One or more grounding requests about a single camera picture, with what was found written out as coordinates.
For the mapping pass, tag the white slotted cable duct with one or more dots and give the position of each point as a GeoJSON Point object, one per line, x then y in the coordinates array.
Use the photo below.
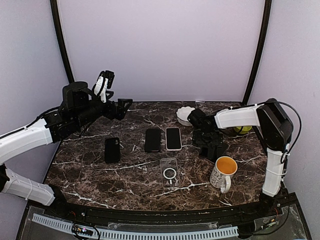
{"type": "Point", "coordinates": [133, 231]}

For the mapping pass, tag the white scalloped bowl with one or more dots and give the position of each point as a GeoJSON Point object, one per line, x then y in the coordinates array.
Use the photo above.
{"type": "Point", "coordinates": [182, 115]}

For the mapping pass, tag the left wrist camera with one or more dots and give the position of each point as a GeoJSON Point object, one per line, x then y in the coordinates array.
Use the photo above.
{"type": "Point", "coordinates": [103, 84]}

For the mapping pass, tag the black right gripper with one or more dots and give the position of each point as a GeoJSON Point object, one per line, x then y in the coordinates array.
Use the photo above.
{"type": "Point", "coordinates": [197, 138]}

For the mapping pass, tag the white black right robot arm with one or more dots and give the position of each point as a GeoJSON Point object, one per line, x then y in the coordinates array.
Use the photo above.
{"type": "Point", "coordinates": [275, 126]}

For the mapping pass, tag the green bowl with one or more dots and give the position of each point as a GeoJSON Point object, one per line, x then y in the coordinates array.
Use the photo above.
{"type": "Point", "coordinates": [242, 130]}

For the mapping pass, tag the clear magsafe phone case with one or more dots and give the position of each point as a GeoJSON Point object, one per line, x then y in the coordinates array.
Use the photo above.
{"type": "Point", "coordinates": [170, 176]}

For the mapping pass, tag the white mug orange inside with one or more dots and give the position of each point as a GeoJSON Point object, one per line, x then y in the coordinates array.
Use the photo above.
{"type": "Point", "coordinates": [224, 169]}

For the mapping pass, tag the black left frame post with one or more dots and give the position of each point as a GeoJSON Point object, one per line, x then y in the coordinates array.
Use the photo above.
{"type": "Point", "coordinates": [61, 41]}

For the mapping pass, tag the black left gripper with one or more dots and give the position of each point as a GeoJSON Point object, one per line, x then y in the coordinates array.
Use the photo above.
{"type": "Point", "coordinates": [120, 111]}

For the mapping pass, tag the white phone dark screen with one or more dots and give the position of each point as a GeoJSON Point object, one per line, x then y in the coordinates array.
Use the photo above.
{"type": "Point", "coordinates": [173, 139]}

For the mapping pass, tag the black right frame post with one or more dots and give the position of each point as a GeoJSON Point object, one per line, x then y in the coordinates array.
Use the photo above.
{"type": "Point", "coordinates": [259, 51]}

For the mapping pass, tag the black front rail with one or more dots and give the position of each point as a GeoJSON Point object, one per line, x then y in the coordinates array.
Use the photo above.
{"type": "Point", "coordinates": [239, 214]}

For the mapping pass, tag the black frame post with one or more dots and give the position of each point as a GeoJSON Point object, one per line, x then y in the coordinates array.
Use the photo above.
{"type": "Point", "coordinates": [61, 41]}
{"type": "Point", "coordinates": [259, 51]}

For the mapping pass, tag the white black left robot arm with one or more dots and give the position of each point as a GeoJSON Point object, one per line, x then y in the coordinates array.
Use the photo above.
{"type": "Point", "coordinates": [80, 106]}

